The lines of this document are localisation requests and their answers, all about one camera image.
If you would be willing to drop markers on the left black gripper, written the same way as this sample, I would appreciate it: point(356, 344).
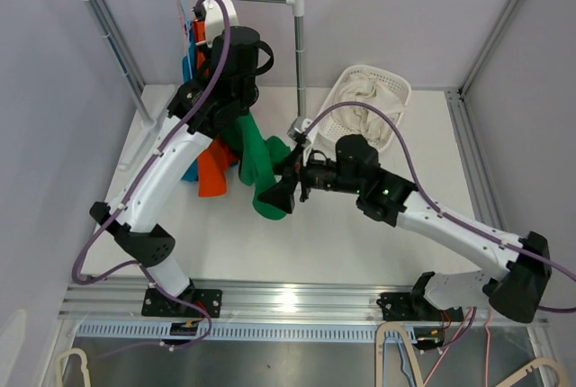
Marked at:
point(210, 56)

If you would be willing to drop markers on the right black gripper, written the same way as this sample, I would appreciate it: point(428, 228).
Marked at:
point(281, 195)

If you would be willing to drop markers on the green t shirt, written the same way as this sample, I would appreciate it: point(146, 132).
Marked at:
point(257, 158)

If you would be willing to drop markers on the light blue plastic hanger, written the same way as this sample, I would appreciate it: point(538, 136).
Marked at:
point(188, 61)

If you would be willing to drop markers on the orange t shirt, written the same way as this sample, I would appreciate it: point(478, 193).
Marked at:
point(212, 166)

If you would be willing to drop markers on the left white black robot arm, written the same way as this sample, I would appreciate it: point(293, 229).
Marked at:
point(223, 89)

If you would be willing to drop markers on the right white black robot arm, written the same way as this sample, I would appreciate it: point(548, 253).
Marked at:
point(512, 271)

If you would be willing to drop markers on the blue t shirt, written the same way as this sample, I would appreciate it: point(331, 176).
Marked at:
point(191, 174)

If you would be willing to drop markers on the pink plastic hanger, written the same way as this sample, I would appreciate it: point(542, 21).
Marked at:
point(183, 22)

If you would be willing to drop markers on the beige hanger bottom centre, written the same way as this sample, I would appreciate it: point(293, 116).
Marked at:
point(396, 334)

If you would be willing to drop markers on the pink hanger bottom right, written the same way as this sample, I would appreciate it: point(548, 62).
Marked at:
point(465, 326)

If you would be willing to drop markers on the beige hanger bottom right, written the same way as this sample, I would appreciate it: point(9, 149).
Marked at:
point(532, 367)

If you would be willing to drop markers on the white plastic laundry basket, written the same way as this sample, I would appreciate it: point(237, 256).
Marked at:
point(385, 91)

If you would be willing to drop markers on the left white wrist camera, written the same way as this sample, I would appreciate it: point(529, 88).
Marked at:
point(210, 24)

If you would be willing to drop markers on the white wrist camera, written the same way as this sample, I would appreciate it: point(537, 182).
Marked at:
point(210, 24)
point(302, 132)

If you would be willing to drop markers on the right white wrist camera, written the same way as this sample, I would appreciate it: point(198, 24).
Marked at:
point(302, 132)

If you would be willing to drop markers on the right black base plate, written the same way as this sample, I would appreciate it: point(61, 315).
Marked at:
point(406, 306)

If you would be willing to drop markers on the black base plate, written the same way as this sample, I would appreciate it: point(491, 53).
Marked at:
point(199, 301)
point(406, 306)

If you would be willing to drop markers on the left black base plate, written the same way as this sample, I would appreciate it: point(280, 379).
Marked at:
point(199, 301)

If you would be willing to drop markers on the white slotted cable duct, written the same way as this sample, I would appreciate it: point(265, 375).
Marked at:
point(227, 331)

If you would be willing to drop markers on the aluminium rail frame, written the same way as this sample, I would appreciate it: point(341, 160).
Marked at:
point(122, 297)

